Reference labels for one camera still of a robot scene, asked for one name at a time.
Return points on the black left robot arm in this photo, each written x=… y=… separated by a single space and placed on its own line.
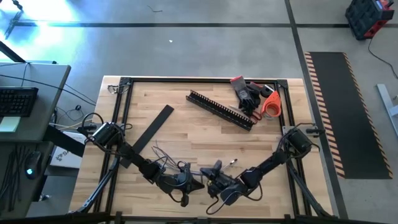
x=105 y=134

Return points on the grey desk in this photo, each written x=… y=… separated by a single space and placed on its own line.
x=46 y=102
x=18 y=193

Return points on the black keyboard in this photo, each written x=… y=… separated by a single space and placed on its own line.
x=17 y=101

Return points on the black yellow-striped floor mat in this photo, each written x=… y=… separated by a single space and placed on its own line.
x=348 y=115

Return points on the black slanted pole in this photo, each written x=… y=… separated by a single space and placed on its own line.
x=11 y=52

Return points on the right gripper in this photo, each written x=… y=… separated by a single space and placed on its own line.
x=230 y=188

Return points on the black zip tie pile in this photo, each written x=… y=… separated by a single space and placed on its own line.
x=11 y=174

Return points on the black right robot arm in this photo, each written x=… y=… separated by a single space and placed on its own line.
x=298 y=140

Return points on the black flat bar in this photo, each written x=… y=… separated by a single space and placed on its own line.
x=65 y=141

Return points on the grey glove red cuff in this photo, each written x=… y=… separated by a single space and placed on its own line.
x=256 y=96
x=242 y=90

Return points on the black and red toolbox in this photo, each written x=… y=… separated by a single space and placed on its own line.
x=365 y=17

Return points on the black tripod stand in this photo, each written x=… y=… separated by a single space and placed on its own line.
x=15 y=4

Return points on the pale green notepad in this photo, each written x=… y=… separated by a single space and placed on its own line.
x=8 y=124

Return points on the white printed box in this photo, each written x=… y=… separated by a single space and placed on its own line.
x=66 y=160

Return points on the orange tape dispenser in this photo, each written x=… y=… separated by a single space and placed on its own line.
x=275 y=101

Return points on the grey metal profile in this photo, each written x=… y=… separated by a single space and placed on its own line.
x=385 y=102

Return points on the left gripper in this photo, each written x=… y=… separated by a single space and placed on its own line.
x=174 y=183

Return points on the black computer mouse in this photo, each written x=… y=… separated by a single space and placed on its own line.
x=32 y=165

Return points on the black duct cover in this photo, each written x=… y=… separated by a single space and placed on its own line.
x=152 y=129

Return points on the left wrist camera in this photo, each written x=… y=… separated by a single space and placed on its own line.
x=184 y=201

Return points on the black tape roll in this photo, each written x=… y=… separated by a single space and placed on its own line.
x=263 y=92

